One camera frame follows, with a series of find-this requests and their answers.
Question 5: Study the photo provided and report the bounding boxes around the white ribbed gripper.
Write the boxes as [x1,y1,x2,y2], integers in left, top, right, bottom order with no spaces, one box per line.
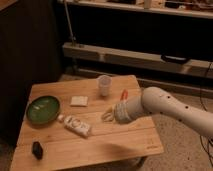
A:
[101,101,131,123]

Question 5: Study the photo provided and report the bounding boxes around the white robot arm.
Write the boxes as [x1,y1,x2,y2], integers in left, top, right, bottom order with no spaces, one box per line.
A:
[101,87,213,139]

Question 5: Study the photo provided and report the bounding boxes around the black eraser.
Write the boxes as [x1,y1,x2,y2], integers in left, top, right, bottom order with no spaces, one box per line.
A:
[32,141,43,160]

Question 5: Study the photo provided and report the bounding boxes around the orange carrot toy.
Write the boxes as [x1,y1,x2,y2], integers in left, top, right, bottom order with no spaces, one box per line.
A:
[120,89,128,101]

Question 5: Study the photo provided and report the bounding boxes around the white lotion bottle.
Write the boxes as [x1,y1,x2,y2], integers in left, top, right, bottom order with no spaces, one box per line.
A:
[58,115,91,138]

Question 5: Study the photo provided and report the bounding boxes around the white square sponge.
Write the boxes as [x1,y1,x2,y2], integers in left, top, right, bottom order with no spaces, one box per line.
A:
[70,96,88,106]

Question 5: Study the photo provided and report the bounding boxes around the wooden table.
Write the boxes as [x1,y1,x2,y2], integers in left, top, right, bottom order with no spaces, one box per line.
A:
[10,75,163,171]

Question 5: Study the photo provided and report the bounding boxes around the white lower shelf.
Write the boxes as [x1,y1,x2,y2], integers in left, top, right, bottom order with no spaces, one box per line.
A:
[62,42,213,79]

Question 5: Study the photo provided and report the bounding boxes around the white shelf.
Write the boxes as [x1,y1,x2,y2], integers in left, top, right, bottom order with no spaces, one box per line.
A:
[62,42,213,79]
[57,0,213,19]

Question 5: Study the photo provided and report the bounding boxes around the green round bowl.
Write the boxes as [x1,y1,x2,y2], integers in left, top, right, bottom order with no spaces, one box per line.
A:
[26,96,60,125]

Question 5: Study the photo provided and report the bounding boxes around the black flat device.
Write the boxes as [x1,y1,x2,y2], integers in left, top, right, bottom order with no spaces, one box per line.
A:
[161,55,190,64]

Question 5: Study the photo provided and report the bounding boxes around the metal stand pole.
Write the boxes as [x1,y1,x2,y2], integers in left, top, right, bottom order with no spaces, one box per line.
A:
[63,0,76,46]

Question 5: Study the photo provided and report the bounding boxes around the white upper shelf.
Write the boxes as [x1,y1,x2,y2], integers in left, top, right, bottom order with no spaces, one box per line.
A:
[57,0,213,19]

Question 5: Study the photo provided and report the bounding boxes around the black floor cables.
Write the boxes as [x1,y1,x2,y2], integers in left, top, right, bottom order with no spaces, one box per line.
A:
[198,61,213,168]

